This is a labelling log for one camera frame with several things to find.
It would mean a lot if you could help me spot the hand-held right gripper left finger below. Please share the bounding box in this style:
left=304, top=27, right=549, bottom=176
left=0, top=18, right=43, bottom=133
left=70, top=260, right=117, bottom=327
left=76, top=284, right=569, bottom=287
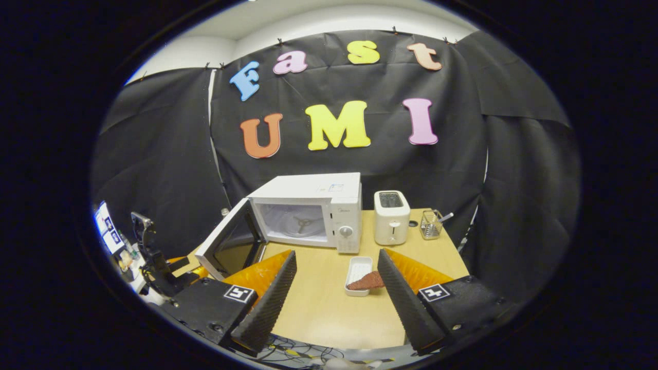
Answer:
left=153, top=250, right=298, bottom=358

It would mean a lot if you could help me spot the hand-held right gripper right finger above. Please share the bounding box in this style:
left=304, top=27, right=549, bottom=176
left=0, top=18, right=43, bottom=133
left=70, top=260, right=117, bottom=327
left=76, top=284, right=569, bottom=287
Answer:
left=377, top=248, right=516, bottom=357

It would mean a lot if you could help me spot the white microwave oven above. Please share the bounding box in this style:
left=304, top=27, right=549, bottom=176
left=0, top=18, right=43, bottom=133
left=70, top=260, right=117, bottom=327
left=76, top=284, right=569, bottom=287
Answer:
left=195, top=172, right=363, bottom=282

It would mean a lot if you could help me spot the white rectangular tray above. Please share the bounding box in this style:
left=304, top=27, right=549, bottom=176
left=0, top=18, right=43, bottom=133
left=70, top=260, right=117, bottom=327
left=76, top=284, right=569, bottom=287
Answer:
left=344, top=256, right=373, bottom=297

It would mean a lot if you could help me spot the white panel with small prints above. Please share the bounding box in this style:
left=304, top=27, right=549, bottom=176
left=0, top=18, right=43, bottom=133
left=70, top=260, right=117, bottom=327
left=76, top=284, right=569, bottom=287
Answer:
left=95, top=202, right=126, bottom=255

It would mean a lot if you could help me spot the white toaster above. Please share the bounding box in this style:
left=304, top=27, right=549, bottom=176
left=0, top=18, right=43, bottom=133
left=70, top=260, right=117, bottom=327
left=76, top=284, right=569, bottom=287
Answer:
left=374, top=190, right=411, bottom=246

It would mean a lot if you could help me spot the mesh utensil holder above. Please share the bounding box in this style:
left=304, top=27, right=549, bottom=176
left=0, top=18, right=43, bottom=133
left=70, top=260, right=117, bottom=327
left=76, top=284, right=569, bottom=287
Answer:
left=420, top=209, right=444, bottom=241

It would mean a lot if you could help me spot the glass turntable plate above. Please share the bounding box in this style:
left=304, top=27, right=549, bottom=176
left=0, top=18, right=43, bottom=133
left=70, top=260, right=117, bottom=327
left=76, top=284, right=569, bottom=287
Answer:
left=279, top=207, right=328, bottom=240

